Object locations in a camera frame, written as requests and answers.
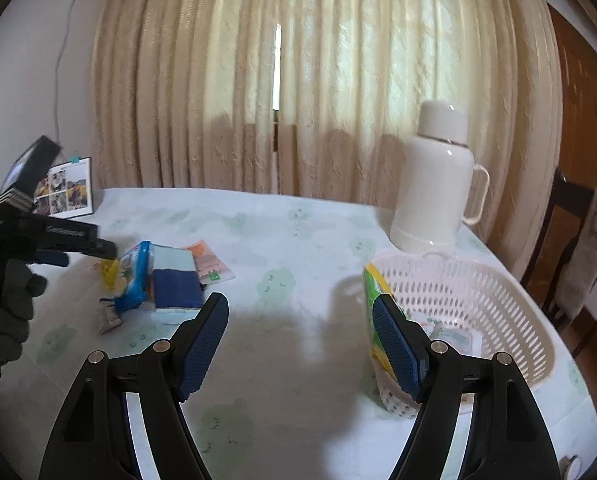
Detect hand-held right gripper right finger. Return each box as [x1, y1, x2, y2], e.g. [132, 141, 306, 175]
[371, 294, 561, 480]

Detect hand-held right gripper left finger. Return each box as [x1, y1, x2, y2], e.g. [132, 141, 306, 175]
[38, 292, 229, 480]

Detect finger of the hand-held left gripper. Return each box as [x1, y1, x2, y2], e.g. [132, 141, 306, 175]
[81, 237, 119, 261]
[33, 251, 70, 267]

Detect blue and yellow snack packet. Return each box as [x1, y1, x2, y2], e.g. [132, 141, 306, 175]
[100, 241, 154, 313]

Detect light blue and navy packet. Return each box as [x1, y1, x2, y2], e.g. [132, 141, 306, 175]
[151, 244, 204, 326]

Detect small beige snack packet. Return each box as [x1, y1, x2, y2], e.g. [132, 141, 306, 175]
[97, 297, 124, 335]

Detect green snack packet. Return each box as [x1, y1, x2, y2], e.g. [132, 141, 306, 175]
[362, 264, 404, 376]

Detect orange snack packet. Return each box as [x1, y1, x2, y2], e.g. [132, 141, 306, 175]
[183, 240, 236, 283]

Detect white plastic basket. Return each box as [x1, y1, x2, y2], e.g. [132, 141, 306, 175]
[363, 251, 559, 418]

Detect person's left hand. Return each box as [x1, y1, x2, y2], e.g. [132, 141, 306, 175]
[0, 257, 48, 383]

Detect white snack packet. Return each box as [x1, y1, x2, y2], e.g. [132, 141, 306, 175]
[418, 312, 484, 361]

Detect photo desk calendar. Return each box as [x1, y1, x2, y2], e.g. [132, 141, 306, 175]
[33, 156, 94, 219]

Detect white green-patterned tablecloth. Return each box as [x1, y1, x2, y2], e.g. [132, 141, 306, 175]
[0, 187, 597, 480]

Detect white thermos jug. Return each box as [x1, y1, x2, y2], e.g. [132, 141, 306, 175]
[389, 100, 490, 252]

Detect dark wooden chair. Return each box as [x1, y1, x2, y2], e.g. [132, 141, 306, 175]
[521, 167, 597, 361]

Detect white-faced wristwatch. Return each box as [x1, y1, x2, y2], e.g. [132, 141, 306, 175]
[561, 452, 586, 476]

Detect grey fuzzy cloth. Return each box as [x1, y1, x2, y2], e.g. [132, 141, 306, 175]
[561, 182, 597, 321]

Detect beige pleated curtain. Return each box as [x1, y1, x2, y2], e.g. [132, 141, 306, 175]
[92, 0, 564, 271]

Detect brown wooden door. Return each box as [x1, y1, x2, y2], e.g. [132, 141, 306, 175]
[548, 2, 597, 196]

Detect thin wall cable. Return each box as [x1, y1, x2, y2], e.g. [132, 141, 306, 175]
[53, 0, 102, 136]

